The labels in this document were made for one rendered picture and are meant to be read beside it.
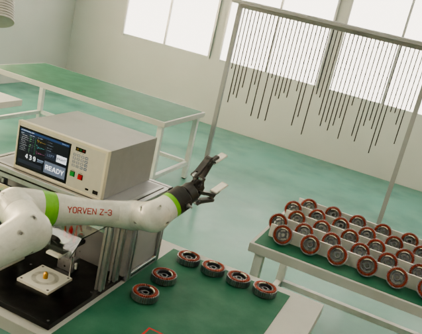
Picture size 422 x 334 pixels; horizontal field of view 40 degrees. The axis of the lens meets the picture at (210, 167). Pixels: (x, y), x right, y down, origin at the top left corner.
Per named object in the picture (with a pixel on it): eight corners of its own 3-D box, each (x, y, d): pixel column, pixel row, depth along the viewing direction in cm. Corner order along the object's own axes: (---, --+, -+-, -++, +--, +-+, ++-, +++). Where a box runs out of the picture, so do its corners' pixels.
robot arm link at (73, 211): (57, 227, 181) (61, 191, 182) (43, 225, 190) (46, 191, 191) (154, 232, 203) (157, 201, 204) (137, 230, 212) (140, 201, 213)
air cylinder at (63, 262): (71, 273, 236) (73, 261, 234) (56, 266, 238) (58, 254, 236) (78, 268, 240) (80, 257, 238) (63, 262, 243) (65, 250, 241)
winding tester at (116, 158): (100, 201, 224) (108, 152, 218) (12, 167, 238) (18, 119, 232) (150, 180, 259) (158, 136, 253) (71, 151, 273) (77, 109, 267)
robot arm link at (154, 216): (157, 239, 189) (143, 210, 186) (136, 237, 199) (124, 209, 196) (187, 218, 197) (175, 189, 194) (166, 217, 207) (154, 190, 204)
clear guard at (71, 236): (69, 258, 199) (71, 243, 197) (15, 234, 207) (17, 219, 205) (120, 231, 228) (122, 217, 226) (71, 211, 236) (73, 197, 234)
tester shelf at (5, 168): (118, 223, 219) (120, 212, 218) (-19, 168, 242) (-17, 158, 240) (171, 196, 259) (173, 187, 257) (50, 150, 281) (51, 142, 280)
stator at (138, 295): (137, 307, 226) (138, 298, 225) (126, 291, 235) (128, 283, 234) (162, 303, 232) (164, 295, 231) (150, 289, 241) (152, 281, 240)
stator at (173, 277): (155, 287, 243) (157, 279, 242) (146, 274, 252) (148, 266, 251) (179, 286, 248) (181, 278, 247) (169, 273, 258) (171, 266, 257)
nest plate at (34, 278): (47, 295, 217) (48, 292, 217) (16, 280, 222) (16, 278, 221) (71, 280, 230) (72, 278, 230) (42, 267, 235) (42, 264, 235)
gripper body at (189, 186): (192, 210, 203) (210, 197, 209) (191, 191, 198) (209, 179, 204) (177, 201, 208) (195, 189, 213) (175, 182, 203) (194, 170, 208)
